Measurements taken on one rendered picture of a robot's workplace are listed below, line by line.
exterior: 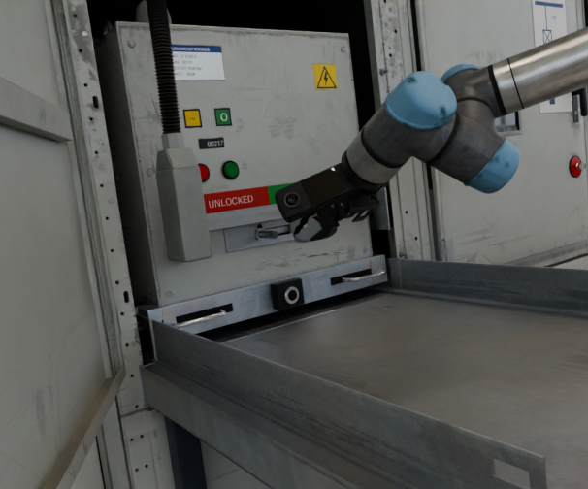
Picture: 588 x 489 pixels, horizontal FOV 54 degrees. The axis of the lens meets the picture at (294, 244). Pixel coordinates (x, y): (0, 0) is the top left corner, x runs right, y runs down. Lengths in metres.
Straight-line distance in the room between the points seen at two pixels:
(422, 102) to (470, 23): 0.77
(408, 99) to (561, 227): 1.04
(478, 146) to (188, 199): 0.43
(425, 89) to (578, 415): 0.39
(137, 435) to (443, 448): 0.62
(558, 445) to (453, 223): 0.83
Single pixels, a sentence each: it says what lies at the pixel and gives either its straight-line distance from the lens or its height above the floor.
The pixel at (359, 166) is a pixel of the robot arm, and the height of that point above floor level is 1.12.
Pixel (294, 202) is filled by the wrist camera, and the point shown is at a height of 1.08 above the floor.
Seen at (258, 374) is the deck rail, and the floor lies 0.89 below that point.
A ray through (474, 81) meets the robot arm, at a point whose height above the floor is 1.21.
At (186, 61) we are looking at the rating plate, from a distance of 1.06.
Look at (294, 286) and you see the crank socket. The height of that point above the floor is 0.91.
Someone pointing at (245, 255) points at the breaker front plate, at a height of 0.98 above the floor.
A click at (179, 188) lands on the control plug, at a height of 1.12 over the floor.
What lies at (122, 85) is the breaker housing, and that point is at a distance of 1.02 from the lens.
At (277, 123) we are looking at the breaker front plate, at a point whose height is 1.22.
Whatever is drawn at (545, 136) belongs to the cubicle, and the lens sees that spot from 1.66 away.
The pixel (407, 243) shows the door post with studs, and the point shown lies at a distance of 1.27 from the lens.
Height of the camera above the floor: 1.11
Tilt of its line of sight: 6 degrees down
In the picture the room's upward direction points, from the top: 7 degrees counter-clockwise
